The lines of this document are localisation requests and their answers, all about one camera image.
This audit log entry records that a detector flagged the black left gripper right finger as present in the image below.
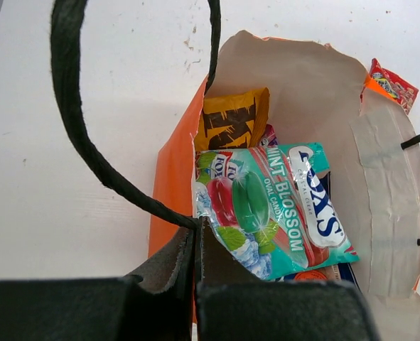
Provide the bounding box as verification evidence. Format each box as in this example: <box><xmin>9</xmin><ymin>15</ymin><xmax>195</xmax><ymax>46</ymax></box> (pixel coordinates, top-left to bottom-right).
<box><xmin>195</xmin><ymin>217</ymin><xmax>380</xmax><ymax>340</ymax></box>

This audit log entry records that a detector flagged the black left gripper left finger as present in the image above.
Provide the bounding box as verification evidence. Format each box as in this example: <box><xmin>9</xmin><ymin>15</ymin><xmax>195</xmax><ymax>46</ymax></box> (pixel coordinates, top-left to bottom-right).
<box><xmin>0</xmin><ymin>228</ymin><xmax>195</xmax><ymax>340</ymax></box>

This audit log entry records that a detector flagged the teal Fox's candy bag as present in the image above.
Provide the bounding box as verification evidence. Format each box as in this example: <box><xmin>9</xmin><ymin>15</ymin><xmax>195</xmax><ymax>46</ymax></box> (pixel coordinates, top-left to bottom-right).
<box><xmin>194</xmin><ymin>143</ymin><xmax>359</xmax><ymax>281</ymax></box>

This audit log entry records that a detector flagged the orange snack packet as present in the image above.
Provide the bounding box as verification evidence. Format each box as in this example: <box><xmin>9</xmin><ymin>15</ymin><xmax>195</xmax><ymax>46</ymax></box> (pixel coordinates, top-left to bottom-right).
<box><xmin>291</xmin><ymin>267</ymin><xmax>341</xmax><ymax>281</ymax></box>

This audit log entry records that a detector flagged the purple Fox's candy bag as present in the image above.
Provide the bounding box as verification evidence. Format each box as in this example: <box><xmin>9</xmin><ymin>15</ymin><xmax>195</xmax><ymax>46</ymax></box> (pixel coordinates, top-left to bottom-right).
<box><xmin>258</xmin><ymin>124</ymin><xmax>278</xmax><ymax>146</ymax></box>

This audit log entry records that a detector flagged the yellow potato chips bag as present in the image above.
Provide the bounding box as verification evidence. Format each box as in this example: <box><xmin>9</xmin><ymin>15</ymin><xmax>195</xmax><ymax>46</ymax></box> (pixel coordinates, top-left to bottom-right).
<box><xmin>194</xmin><ymin>87</ymin><xmax>270</xmax><ymax>152</ymax></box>

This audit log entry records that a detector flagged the orange paper bag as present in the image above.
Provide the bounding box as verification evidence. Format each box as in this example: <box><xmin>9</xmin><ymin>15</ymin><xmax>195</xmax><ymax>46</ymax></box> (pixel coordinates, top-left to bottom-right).
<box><xmin>49</xmin><ymin>0</ymin><xmax>420</xmax><ymax>341</ymax></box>

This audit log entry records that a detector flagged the red nuts snack packet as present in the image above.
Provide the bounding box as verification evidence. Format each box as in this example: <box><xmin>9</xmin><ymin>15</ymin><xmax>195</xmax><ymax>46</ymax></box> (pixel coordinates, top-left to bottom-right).
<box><xmin>366</xmin><ymin>58</ymin><xmax>419</xmax><ymax>114</ymax></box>

